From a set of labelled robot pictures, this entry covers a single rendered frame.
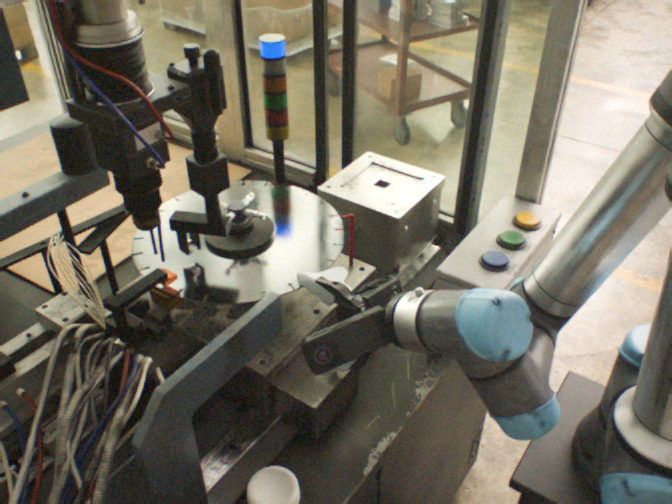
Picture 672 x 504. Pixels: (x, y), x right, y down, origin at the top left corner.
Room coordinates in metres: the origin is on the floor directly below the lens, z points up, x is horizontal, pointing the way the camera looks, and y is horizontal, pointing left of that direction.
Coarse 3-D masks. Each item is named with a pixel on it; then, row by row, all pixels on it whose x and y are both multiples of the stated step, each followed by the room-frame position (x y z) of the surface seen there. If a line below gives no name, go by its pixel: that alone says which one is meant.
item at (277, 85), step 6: (264, 78) 1.12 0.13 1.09; (270, 78) 1.11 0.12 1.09; (276, 78) 1.11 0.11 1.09; (282, 78) 1.12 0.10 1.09; (264, 84) 1.12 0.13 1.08; (270, 84) 1.11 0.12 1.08; (276, 84) 1.11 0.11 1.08; (282, 84) 1.12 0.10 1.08; (264, 90) 1.12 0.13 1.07; (270, 90) 1.11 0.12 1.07; (276, 90) 1.11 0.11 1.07; (282, 90) 1.12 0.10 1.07
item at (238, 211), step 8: (248, 200) 0.86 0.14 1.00; (224, 208) 0.84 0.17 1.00; (232, 208) 0.82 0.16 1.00; (240, 208) 0.82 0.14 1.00; (232, 216) 0.81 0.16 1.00; (240, 216) 0.82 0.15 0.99; (256, 216) 0.81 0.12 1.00; (264, 216) 0.81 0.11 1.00; (232, 224) 0.82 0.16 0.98; (240, 224) 0.82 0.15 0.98
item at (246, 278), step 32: (192, 192) 0.96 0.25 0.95; (224, 192) 0.96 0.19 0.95; (256, 192) 0.96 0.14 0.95; (288, 192) 0.96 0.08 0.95; (288, 224) 0.86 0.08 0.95; (320, 224) 0.86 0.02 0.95; (160, 256) 0.77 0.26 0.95; (192, 256) 0.77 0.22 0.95; (224, 256) 0.77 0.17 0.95; (256, 256) 0.77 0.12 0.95; (288, 256) 0.77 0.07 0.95; (320, 256) 0.77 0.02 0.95; (192, 288) 0.70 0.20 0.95; (224, 288) 0.70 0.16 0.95; (256, 288) 0.70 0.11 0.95; (288, 288) 0.70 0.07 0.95
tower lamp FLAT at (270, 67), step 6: (264, 60) 1.12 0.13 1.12; (270, 60) 1.11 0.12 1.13; (276, 60) 1.11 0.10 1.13; (282, 60) 1.12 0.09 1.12; (264, 66) 1.12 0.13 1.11; (270, 66) 1.11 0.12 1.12; (276, 66) 1.11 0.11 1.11; (282, 66) 1.12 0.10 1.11; (264, 72) 1.12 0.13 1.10; (270, 72) 1.11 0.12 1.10; (276, 72) 1.11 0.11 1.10; (282, 72) 1.12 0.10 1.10
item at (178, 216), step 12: (216, 204) 0.75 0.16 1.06; (180, 216) 0.77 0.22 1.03; (192, 216) 0.77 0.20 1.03; (204, 216) 0.77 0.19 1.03; (216, 216) 0.75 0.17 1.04; (228, 216) 0.77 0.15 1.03; (180, 228) 0.75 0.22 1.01; (192, 228) 0.75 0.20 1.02; (204, 228) 0.75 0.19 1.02; (216, 228) 0.74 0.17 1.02; (228, 228) 0.75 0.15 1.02; (180, 240) 0.76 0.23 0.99
